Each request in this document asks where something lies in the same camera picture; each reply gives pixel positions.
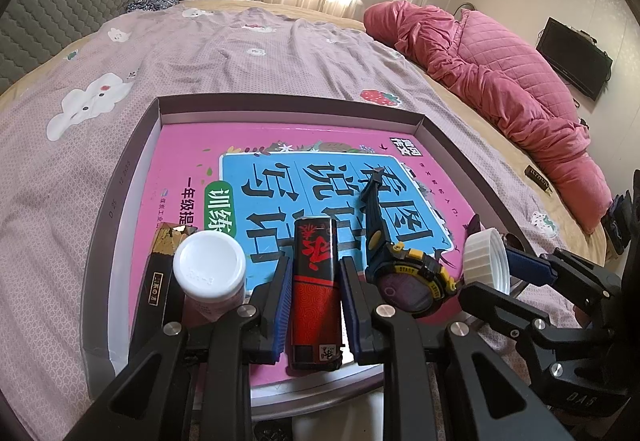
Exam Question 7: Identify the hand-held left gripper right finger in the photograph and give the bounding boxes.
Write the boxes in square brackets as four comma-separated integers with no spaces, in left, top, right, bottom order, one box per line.
[339,256,576,441]

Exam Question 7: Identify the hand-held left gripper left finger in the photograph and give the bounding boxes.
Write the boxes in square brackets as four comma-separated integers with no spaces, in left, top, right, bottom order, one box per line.
[65,253,293,441]

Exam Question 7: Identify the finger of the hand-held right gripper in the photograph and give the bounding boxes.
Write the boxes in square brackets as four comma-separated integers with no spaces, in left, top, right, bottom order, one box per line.
[502,241,623,317]
[459,282,576,362]

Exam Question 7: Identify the red and black lighter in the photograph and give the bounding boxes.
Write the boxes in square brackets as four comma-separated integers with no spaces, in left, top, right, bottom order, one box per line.
[286,217,346,371]

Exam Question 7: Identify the white ribbed bottle cap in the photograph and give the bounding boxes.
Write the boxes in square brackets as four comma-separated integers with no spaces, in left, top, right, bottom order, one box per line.
[462,228,512,297]

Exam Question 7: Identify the black and yellow wristwatch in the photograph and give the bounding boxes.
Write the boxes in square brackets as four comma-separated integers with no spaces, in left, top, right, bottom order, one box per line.
[356,167,458,319]

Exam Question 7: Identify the white pill bottle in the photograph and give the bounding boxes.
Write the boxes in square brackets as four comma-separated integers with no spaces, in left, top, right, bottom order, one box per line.
[172,230,247,327]

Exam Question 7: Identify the grey cardboard box tray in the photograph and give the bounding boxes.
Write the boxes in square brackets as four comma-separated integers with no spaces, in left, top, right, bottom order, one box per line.
[80,95,521,417]

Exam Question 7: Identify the small dark brown bar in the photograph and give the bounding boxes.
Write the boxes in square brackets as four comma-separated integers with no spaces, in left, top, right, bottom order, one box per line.
[525,164,555,196]

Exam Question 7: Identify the dark clothing heap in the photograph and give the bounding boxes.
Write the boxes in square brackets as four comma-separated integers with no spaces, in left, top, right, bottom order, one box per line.
[602,171,640,257]

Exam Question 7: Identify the black tube with gold cap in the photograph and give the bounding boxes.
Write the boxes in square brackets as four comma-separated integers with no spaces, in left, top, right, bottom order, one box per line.
[129,226,198,357]

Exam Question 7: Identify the pink and blue book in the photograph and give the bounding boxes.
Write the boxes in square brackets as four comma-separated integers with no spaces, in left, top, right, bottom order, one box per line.
[127,123,476,389]

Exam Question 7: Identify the pink quilted duvet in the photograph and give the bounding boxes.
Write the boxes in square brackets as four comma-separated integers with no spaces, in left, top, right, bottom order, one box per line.
[363,0,613,234]

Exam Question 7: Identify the black flat television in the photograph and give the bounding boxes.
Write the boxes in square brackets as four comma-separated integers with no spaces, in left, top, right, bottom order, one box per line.
[536,17,613,102]

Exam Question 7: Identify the purple printed bedsheet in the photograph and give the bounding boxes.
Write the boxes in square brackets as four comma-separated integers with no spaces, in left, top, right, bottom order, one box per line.
[0,3,591,441]

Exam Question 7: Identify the blue patterned cloth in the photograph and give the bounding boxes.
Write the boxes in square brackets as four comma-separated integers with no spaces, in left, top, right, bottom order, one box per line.
[125,0,178,13]

